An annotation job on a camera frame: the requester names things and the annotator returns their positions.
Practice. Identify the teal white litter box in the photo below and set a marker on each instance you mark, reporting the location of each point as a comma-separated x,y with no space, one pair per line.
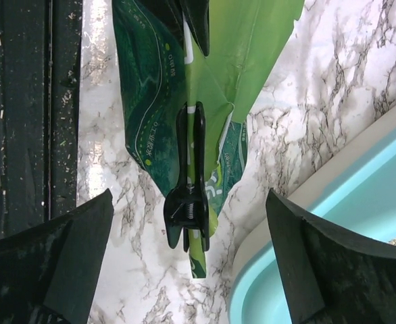
355,189

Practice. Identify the green litter bag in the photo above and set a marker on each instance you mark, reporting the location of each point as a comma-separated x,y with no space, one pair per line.
159,76

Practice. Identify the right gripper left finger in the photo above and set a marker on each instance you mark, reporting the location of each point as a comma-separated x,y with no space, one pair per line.
49,273

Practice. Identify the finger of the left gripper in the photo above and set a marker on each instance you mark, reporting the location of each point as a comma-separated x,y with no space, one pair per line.
172,13

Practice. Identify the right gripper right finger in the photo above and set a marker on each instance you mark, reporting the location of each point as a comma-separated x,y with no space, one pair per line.
330,274

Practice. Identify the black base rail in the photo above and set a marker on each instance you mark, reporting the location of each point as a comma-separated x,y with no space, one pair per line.
40,45

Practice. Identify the black bag clip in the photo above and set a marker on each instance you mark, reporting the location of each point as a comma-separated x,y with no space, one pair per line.
186,205

